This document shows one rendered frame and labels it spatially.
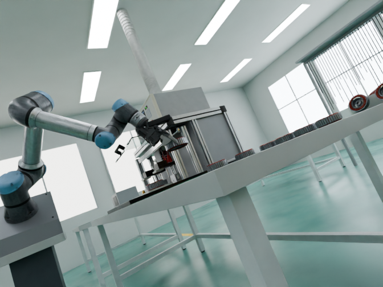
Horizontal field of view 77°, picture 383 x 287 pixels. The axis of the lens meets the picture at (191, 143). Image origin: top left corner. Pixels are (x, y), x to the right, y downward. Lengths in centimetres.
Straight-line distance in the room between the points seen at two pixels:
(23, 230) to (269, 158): 126
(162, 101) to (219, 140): 42
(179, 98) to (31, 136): 83
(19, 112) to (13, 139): 525
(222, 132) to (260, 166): 100
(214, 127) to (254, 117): 775
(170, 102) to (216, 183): 112
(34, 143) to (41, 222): 40
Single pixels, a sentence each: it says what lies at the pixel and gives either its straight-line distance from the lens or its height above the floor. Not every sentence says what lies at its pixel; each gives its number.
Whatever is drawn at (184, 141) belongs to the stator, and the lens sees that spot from 112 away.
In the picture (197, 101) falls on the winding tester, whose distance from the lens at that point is 162.
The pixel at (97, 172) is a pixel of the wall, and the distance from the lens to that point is 623.
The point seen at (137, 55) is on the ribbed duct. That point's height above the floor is 254.
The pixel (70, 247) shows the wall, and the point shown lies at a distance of 607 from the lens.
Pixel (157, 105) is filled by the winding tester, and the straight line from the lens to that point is 148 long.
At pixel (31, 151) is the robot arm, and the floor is 119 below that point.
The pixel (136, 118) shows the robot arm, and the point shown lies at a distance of 115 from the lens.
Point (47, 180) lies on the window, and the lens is 617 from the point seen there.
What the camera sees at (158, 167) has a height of 89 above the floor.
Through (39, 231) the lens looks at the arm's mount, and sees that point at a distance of 149.
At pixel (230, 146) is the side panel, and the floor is 85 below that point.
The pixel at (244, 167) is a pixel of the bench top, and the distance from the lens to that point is 48.
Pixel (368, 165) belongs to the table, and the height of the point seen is 43.
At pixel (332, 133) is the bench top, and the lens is 74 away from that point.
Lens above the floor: 74
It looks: 8 degrees up
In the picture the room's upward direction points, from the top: 22 degrees counter-clockwise
